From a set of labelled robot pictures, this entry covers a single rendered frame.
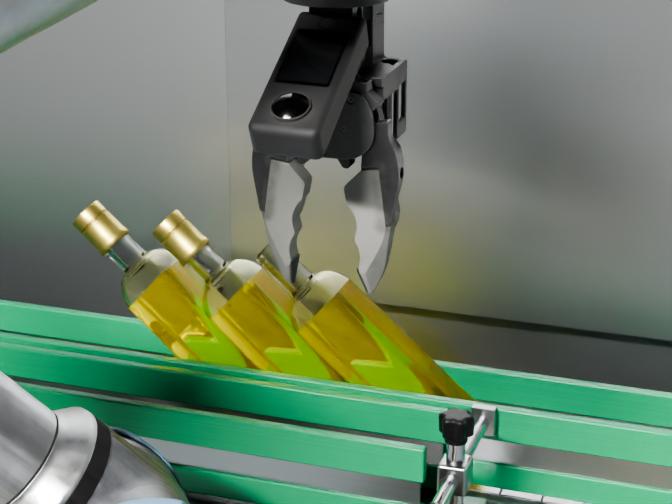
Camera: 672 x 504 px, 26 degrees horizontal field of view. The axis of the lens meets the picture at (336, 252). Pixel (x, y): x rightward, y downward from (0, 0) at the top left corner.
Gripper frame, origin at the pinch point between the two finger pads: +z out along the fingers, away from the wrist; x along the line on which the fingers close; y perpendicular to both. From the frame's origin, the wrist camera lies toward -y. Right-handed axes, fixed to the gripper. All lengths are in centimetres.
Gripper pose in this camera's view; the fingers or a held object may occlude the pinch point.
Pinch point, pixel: (326, 273)
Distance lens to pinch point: 100.5
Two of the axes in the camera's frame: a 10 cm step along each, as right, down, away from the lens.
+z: 0.0, 9.4, 3.5
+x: -9.5, -1.1, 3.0
